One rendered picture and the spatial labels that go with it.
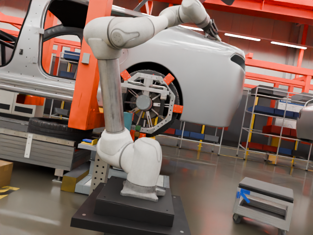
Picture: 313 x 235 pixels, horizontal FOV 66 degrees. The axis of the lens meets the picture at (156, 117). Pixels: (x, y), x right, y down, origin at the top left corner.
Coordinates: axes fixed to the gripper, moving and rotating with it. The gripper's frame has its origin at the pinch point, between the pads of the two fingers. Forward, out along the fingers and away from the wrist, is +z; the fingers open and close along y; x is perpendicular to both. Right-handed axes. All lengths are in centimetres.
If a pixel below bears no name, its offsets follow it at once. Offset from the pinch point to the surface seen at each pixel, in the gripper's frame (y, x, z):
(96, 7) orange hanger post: 12, 107, -31
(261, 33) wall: 521, 367, 961
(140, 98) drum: -51, 62, 11
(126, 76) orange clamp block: -34, 87, 9
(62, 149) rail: -117, 112, -14
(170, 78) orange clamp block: -23, 55, 32
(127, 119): -71, 68, 10
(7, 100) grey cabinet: -127, 607, 98
